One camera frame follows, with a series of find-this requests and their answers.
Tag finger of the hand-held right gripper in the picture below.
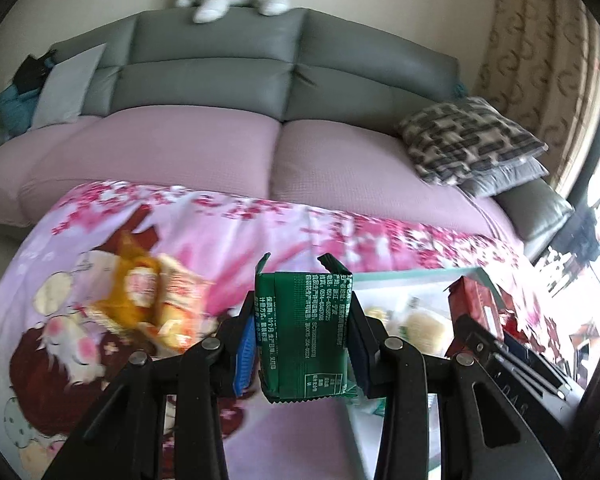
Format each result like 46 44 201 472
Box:
452 314 511 361
502 340 573 401

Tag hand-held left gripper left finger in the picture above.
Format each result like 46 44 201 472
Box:
40 292 258 480

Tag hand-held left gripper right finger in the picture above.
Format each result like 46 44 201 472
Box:
347 292 563 480

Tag red snack box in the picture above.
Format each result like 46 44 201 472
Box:
445 275 506 356

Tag clear round cake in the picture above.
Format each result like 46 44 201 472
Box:
410 310 456 356

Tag small green snack packet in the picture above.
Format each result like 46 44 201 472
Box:
254 252 363 406

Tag teal shallow box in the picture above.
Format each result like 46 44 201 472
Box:
345 266 511 480

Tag beige cake packet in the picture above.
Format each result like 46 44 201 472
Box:
147 254 216 353

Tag printed cartoon blanket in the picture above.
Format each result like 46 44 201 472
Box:
0 180 581 480

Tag yellow bread packet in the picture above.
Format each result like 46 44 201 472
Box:
87 232 163 331

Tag dark grey pillow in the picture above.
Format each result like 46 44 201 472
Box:
457 157 551 198

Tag black patterned pillow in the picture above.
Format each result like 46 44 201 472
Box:
396 96 549 186

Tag pink sofa cover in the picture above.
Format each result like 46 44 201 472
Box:
0 105 526 261

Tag beige patterned curtain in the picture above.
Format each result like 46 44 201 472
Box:
472 0 600 196

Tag grey sofa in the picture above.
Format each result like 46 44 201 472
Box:
0 7 576 261

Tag light grey pillow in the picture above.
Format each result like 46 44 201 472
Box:
31 42 107 128

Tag blue cloth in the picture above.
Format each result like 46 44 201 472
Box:
0 82 43 136

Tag dark bag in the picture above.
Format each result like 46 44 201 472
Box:
12 50 56 96

